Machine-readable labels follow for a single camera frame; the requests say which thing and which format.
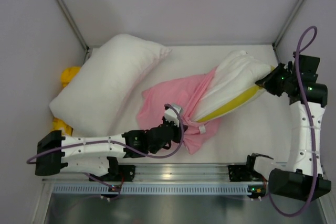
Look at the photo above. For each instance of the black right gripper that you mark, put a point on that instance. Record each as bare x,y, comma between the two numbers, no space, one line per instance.
272,82

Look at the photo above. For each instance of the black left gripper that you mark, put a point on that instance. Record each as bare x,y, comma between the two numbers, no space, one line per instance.
177,132

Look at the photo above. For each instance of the pink pillowcase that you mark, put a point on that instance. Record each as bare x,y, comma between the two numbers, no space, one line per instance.
185,92

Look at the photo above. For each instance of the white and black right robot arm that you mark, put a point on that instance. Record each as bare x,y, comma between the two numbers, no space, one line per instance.
307,101

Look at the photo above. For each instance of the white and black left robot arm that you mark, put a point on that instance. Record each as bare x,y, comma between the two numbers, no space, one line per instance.
98,156

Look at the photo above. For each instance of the white pillowcase care label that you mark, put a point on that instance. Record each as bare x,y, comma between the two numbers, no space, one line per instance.
202,129

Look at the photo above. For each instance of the bare white pillow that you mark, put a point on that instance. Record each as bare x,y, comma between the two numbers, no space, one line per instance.
102,86

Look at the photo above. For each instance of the yellow cloth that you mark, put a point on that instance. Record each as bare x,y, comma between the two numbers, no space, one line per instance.
63,102

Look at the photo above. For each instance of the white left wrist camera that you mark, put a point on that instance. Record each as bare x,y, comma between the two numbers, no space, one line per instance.
172,113

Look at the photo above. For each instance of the aluminium front rail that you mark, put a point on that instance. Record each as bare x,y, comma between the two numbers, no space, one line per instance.
178,172

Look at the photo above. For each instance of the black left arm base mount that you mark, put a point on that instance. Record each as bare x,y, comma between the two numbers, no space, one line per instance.
126,172

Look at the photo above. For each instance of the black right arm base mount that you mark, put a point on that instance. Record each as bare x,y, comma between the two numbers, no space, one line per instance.
240,173

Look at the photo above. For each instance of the grey slotted cable duct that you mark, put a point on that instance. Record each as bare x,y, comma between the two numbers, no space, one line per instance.
161,189

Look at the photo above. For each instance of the right aluminium corner post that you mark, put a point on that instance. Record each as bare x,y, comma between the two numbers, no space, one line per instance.
288,22

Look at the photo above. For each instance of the aluminium corner post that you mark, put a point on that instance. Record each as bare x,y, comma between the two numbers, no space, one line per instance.
72,24
288,22

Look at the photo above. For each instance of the left aluminium corner post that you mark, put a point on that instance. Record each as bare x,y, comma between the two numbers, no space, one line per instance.
72,24

